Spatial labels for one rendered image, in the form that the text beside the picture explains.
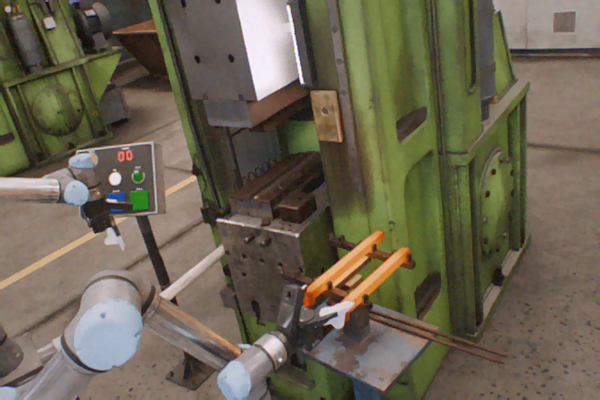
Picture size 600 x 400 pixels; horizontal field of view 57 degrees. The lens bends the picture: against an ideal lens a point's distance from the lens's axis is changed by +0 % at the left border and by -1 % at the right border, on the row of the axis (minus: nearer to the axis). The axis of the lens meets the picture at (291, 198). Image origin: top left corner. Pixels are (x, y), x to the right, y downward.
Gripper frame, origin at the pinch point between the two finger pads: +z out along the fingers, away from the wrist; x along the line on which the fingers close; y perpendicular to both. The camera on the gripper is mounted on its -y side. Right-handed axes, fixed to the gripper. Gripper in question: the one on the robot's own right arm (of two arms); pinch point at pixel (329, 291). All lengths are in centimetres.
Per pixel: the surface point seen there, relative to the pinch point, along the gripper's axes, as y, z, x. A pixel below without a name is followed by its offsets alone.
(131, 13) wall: 12, 503, -872
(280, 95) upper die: -28, 54, -60
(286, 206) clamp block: 6, 37, -50
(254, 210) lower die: 9, 35, -65
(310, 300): 8.1, 2.2, -10.2
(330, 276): 6.8, 12.2, -10.8
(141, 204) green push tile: 4, 13, -105
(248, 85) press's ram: -38, 36, -55
